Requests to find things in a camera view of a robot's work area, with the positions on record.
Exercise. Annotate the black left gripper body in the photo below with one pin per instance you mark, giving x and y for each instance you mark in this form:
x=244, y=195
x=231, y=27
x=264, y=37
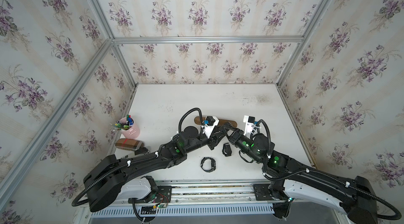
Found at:
x=211, y=142

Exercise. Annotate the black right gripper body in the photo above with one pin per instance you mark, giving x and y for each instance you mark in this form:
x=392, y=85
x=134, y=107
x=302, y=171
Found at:
x=234, y=141

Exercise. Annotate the brown wooden watch stand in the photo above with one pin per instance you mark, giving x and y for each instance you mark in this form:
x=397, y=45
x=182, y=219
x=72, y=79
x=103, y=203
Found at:
x=222, y=122

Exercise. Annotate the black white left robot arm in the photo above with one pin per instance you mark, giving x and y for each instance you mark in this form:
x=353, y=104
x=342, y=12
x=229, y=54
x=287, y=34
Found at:
x=104, y=182

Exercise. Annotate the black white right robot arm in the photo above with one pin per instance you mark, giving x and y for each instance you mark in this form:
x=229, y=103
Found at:
x=292, y=179

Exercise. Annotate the black square digital watch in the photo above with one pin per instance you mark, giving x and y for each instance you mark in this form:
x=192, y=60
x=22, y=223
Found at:
x=226, y=151

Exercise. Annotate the white grey stapler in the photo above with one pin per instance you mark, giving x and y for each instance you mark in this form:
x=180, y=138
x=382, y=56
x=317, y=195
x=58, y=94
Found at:
x=141, y=151

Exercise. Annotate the pink pen cup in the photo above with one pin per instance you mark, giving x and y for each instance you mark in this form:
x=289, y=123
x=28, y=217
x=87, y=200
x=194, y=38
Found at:
x=127, y=127

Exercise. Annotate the brown plaid case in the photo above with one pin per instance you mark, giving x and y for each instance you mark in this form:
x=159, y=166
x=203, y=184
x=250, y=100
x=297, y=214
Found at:
x=129, y=144

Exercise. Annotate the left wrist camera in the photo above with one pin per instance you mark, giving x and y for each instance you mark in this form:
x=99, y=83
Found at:
x=209, y=124

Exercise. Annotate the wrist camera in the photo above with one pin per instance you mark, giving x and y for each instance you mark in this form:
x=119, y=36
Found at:
x=251, y=126
x=209, y=124

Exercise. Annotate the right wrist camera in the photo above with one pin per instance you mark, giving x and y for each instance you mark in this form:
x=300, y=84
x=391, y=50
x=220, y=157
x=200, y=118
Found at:
x=251, y=126

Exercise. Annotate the black round bracelet watch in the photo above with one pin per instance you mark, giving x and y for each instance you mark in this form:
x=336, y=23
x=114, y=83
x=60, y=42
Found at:
x=208, y=164

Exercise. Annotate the aluminium mounting rail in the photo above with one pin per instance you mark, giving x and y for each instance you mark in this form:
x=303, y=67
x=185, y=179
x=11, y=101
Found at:
x=192, y=192

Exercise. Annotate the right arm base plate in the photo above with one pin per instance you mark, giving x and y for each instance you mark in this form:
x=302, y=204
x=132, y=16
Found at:
x=264, y=191

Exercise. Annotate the slotted white cable duct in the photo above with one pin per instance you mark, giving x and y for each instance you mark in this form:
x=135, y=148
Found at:
x=186, y=210

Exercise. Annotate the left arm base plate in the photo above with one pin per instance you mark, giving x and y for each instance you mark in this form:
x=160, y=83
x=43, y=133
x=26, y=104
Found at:
x=158, y=195

